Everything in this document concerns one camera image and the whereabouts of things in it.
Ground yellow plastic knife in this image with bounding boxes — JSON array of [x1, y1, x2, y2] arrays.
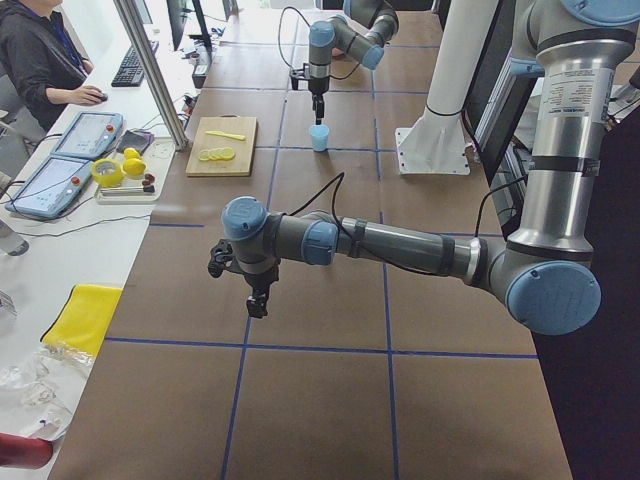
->
[[205, 130, 247, 141]]

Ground lower teach pendant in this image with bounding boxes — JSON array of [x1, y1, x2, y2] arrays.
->
[[5, 154, 93, 219]]

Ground light blue cup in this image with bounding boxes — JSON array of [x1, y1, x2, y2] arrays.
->
[[309, 124, 330, 152]]

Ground dark phone stack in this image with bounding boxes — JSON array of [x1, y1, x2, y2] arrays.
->
[[116, 130, 155, 154]]

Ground white tray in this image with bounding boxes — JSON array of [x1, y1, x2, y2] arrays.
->
[[95, 173, 162, 205]]

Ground lemon slices row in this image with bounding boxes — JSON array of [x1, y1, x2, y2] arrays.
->
[[198, 147, 235, 162]]

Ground upper teach pendant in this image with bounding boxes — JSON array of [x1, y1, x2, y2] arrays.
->
[[52, 112, 124, 160]]

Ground teach pendant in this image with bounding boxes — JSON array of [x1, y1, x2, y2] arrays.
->
[[52, 112, 124, 160], [5, 154, 93, 219]]

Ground black keyboard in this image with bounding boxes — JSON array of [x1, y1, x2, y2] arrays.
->
[[111, 46, 144, 88]]

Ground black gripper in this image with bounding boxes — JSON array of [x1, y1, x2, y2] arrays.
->
[[240, 259, 280, 318], [308, 77, 329, 125]]

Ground aluminium frame post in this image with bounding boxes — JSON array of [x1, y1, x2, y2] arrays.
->
[[114, 0, 189, 151]]

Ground seated person in black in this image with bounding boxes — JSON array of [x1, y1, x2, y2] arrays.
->
[[1, 0, 103, 131]]

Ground whole yellow lemon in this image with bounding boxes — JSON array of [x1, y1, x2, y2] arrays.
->
[[123, 147, 141, 159]]

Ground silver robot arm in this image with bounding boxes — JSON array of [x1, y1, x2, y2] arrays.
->
[[208, 1, 639, 335], [302, 1, 399, 125]]

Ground wooden cutting board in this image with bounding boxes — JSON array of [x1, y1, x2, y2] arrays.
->
[[185, 116, 257, 177]]

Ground red bottle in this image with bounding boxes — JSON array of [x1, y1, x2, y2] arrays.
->
[[0, 433, 53, 469]]

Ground yellow tape roll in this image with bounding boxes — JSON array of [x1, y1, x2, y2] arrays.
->
[[91, 158, 124, 188]]

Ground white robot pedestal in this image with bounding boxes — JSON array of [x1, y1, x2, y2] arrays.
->
[[395, 0, 498, 175]]

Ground clear plastic wrap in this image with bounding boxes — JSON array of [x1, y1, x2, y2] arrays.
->
[[1, 346, 95, 441]]

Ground yellow cloth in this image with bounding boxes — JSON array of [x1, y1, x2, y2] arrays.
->
[[40, 284, 123, 357]]

